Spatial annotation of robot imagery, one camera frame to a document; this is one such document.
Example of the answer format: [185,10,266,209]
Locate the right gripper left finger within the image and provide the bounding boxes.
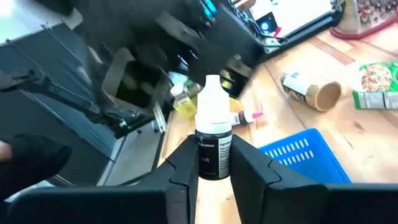
[7,134,200,224]

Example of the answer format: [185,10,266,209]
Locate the blue plastic basket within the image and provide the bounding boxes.
[257,128,352,184]

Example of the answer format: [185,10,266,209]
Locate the black table frame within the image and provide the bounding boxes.
[261,9,345,62]

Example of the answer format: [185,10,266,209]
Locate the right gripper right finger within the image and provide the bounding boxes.
[229,133,398,224]

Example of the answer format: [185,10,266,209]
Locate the person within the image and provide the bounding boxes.
[0,133,73,200]

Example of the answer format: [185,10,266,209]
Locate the clear pepper spice jar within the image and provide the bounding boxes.
[170,82,197,119]

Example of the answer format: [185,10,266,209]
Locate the black food colouring dropper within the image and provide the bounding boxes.
[194,74,233,181]

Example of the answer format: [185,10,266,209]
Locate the Apple Jacks cereal box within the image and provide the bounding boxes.
[352,60,398,110]

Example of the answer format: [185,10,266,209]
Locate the red food colouring bottle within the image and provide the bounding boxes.
[229,109,264,127]

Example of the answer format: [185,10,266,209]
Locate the steel box grater red handle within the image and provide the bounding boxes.
[330,0,398,40]

